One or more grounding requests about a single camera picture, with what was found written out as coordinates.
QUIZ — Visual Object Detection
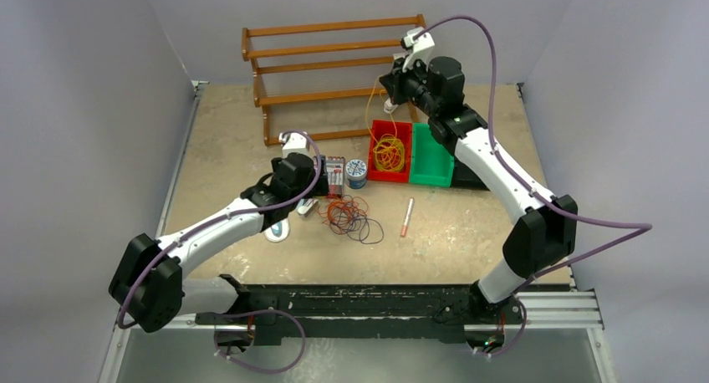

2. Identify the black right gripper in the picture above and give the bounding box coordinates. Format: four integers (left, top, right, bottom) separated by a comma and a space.
381, 54, 441, 117

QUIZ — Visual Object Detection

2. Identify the red plastic bin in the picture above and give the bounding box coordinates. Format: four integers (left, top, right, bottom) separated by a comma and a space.
368, 120, 413, 184

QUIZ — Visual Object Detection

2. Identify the orange cable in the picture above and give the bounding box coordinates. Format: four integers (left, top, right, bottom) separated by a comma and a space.
318, 195, 371, 232

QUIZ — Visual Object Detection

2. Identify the yellow cable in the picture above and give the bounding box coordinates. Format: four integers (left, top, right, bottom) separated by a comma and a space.
364, 76, 407, 175

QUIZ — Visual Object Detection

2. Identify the green plastic bin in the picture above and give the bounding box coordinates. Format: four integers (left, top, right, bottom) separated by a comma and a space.
409, 123, 455, 187

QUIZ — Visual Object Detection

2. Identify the black plastic bin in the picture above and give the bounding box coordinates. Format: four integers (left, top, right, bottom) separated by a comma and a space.
450, 159, 488, 191

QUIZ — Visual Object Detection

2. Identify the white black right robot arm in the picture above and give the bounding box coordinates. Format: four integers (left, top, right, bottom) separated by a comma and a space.
380, 56, 578, 322

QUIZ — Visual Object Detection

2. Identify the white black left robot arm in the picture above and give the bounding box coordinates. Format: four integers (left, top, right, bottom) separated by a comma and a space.
108, 153, 328, 333

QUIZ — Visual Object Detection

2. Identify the white stapler under rack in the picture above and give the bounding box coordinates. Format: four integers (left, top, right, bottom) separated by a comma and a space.
383, 98, 399, 115

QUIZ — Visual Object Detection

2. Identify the light blue white stapler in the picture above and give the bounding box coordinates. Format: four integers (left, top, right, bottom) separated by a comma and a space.
296, 198, 319, 217

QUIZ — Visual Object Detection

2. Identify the pack of coloured markers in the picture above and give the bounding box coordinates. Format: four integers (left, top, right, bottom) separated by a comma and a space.
324, 156, 345, 199

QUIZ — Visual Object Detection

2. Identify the blue white tape package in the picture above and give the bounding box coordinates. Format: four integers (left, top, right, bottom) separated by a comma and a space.
263, 219, 290, 243

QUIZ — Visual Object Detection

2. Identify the round blue white tub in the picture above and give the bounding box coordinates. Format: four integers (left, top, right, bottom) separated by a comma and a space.
344, 159, 368, 189

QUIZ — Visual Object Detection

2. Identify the white orange-capped marker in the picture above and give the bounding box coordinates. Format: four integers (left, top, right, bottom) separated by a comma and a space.
400, 197, 415, 237

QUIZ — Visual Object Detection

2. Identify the wooden three-tier rack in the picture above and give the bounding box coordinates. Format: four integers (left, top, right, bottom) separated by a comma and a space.
240, 14, 426, 146

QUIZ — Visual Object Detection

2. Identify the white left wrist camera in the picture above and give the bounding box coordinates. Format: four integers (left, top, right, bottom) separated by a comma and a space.
278, 131, 310, 158

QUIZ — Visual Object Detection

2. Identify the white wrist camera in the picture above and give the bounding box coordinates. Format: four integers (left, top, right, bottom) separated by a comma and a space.
278, 131, 310, 158
401, 27, 435, 72

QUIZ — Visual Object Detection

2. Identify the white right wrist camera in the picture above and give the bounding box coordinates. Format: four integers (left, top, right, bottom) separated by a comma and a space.
401, 27, 435, 72

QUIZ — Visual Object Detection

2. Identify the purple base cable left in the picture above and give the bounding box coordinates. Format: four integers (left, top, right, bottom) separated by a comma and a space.
212, 308, 307, 375

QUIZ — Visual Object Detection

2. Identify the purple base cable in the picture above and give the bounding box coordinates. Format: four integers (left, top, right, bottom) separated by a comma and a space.
473, 305, 529, 360
212, 308, 307, 375

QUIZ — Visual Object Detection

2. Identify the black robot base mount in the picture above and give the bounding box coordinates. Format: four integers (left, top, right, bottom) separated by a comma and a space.
196, 284, 523, 348

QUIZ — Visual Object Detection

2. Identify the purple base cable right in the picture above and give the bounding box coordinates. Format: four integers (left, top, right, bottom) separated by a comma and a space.
473, 305, 529, 360

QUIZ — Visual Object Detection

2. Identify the aluminium rail frame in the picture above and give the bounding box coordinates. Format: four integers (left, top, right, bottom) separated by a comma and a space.
98, 290, 618, 382

